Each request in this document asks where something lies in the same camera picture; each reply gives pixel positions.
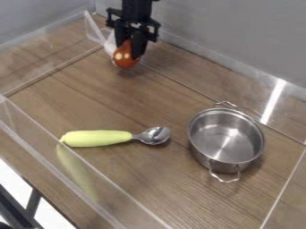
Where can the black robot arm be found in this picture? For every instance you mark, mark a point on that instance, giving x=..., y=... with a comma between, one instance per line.
x=136, y=4

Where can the black table leg frame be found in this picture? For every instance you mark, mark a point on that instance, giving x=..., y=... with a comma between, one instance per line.
x=18, y=217

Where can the silver pot with handles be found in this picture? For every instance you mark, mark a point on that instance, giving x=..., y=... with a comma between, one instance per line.
x=225, y=142

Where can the red toy mushroom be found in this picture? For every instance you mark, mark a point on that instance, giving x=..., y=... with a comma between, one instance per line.
x=120, y=54

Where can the yellow-handled metal scoop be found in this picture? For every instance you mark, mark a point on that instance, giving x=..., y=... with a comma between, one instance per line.
x=81, y=139

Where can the clear acrylic barrier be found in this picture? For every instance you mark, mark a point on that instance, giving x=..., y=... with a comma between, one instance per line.
x=60, y=87

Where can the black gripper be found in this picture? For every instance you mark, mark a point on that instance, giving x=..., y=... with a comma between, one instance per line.
x=133, y=23

